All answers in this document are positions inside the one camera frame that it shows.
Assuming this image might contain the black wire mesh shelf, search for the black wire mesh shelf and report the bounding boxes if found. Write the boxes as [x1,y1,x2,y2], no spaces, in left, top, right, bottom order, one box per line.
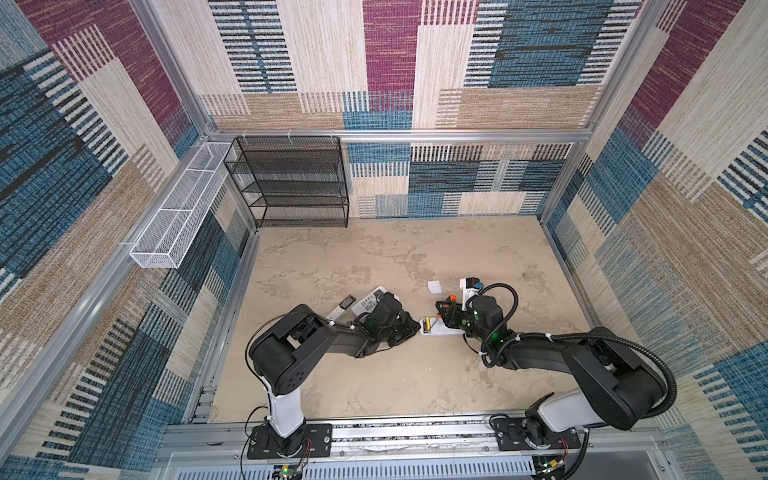
[223,136,350,228]

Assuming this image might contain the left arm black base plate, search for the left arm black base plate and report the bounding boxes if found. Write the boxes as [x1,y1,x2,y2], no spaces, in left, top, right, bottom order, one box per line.
[246,423,333,460]

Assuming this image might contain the slim white remote black screen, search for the slim white remote black screen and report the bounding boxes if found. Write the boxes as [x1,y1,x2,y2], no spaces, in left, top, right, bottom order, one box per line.
[325,295,356,322]

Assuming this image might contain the black corrugated cable hose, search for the black corrugated cable hose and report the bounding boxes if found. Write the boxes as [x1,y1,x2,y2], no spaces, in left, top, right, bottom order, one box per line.
[515,332,679,420]

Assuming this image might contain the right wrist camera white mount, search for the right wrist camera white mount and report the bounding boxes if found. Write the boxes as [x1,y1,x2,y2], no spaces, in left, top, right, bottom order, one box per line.
[459,277,483,306]

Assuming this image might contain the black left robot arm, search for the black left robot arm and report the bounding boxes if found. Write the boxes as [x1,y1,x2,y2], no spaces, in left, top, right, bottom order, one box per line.
[244,292,420,444]

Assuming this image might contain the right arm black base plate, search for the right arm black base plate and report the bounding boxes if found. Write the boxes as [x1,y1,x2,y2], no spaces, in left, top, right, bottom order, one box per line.
[488,414,582,451]

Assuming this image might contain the white battery cover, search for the white battery cover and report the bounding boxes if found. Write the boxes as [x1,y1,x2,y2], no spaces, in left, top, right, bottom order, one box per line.
[427,280,443,295]

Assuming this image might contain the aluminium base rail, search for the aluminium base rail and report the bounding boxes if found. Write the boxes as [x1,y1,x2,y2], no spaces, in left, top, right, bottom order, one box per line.
[149,411,683,479]

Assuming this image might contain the white wire mesh basket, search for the white wire mesh basket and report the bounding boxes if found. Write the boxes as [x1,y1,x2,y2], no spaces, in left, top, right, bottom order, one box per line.
[130,142,230,269]

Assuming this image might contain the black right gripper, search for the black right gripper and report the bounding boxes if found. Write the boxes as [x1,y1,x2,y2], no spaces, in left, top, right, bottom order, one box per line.
[435,301,489,344]

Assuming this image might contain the white remote control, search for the white remote control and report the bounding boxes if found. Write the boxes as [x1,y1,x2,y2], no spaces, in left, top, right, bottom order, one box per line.
[419,317,464,337]
[351,286,387,317]

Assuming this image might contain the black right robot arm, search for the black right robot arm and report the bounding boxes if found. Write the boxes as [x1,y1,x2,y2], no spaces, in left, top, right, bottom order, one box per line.
[436,295,678,433]

